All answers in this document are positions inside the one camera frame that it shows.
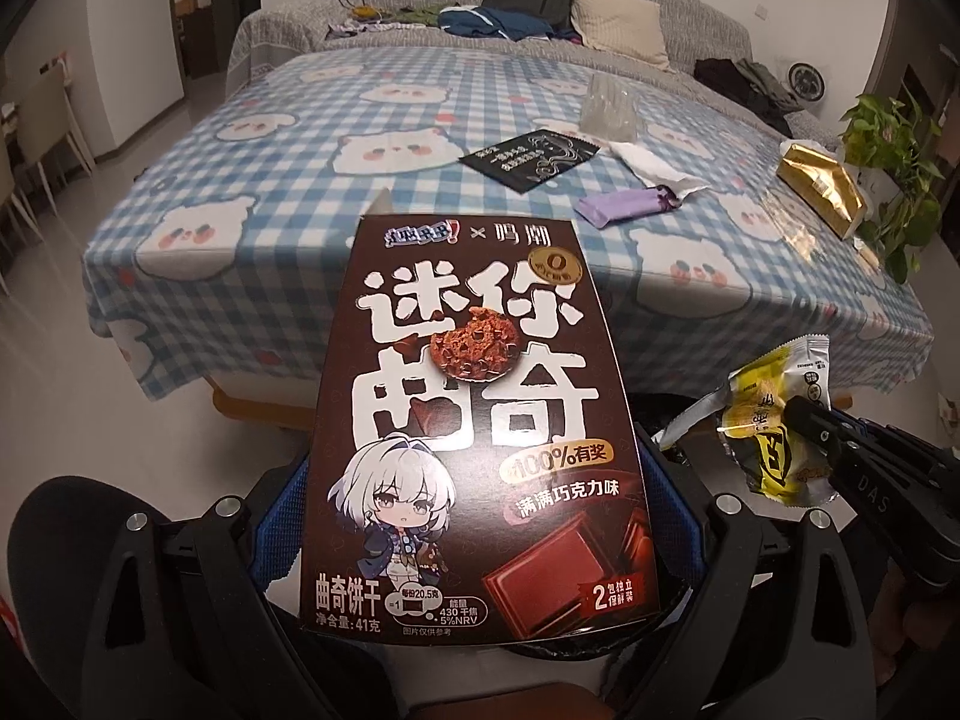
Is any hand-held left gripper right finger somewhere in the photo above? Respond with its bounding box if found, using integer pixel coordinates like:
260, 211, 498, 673
637, 456, 878, 720

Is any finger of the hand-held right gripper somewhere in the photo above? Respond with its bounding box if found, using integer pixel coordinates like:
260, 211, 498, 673
832, 409, 947, 460
782, 396, 863, 482

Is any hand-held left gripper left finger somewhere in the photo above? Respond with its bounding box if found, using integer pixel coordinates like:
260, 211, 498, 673
86, 454, 338, 720

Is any yellow snack packet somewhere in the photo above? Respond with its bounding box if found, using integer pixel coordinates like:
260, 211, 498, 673
660, 334, 841, 511

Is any bin with black liner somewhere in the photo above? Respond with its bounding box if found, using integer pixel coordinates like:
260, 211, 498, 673
517, 386, 725, 661

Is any brown cookie box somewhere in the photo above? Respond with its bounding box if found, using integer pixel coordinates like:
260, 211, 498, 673
300, 191, 662, 642

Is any purple wrapper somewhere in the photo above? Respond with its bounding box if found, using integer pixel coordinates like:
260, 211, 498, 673
574, 186, 683, 230

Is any white tissue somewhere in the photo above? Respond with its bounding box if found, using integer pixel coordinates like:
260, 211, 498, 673
604, 139, 710, 200

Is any clear plastic tray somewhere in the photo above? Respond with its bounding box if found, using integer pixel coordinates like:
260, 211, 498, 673
579, 73, 646, 142

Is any black printed packet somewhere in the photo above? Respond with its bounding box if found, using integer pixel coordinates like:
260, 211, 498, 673
459, 129, 601, 194

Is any gold tissue pack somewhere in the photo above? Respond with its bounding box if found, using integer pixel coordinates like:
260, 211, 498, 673
776, 141, 867, 237

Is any green potted plant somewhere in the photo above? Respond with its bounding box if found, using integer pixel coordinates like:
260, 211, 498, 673
836, 94, 950, 286

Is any red box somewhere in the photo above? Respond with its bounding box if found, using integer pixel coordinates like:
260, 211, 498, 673
0, 592, 27, 691

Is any small round fan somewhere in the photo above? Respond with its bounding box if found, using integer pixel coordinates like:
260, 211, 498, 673
787, 62, 826, 102

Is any olive grey garment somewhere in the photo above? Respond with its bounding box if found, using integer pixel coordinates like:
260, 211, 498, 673
731, 58, 802, 110

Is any black garment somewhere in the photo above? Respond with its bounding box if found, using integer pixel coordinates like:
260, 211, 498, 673
694, 58, 788, 128

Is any blue checked bear tablecloth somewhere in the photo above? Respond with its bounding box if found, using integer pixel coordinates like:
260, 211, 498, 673
81, 52, 935, 402

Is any beige pillow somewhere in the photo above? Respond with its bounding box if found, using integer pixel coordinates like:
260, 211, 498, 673
570, 0, 672, 70

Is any blue jacket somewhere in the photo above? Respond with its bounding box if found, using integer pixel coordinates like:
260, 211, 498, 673
437, 6, 582, 42

